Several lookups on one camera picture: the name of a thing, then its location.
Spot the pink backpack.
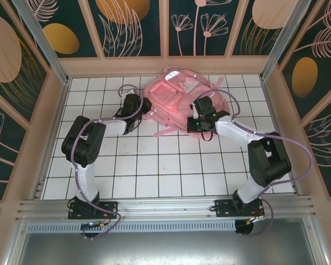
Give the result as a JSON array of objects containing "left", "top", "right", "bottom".
[{"left": 141, "top": 67, "right": 230, "bottom": 139}]

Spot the grey sheet metal panel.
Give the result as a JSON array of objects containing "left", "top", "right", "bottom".
[{"left": 5, "top": 233, "right": 328, "bottom": 265}]

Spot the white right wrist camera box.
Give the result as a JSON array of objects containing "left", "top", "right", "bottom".
[{"left": 191, "top": 101, "right": 201, "bottom": 119}]

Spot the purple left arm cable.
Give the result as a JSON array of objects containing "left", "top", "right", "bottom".
[{"left": 71, "top": 83, "right": 144, "bottom": 240}]

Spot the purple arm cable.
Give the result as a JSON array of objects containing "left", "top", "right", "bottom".
[
  {"left": 204, "top": 88, "right": 314, "bottom": 238},
  {"left": 71, "top": 83, "right": 144, "bottom": 240}
]

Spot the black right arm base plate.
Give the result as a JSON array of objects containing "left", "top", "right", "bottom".
[{"left": 214, "top": 198, "right": 265, "bottom": 219}]

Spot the right aluminium frame post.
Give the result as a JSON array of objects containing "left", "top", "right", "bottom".
[{"left": 260, "top": 0, "right": 312, "bottom": 81}]

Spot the aluminium frame post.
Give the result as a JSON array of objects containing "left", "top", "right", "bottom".
[
  {"left": 11, "top": 0, "right": 72, "bottom": 85},
  {"left": 260, "top": 0, "right": 312, "bottom": 81}
]

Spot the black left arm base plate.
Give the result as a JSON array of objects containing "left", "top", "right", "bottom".
[{"left": 68, "top": 200, "right": 119, "bottom": 220}]

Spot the aluminium mounting rail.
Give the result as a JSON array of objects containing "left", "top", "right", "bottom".
[{"left": 15, "top": 196, "right": 318, "bottom": 221}]

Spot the left aluminium frame post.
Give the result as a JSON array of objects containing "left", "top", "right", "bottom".
[{"left": 11, "top": 0, "right": 72, "bottom": 85}]

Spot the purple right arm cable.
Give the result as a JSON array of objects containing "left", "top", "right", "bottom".
[{"left": 204, "top": 88, "right": 314, "bottom": 238}]

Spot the grey slotted cable duct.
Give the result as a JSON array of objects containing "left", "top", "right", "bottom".
[{"left": 26, "top": 220, "right": 238, "bottom": 233}]

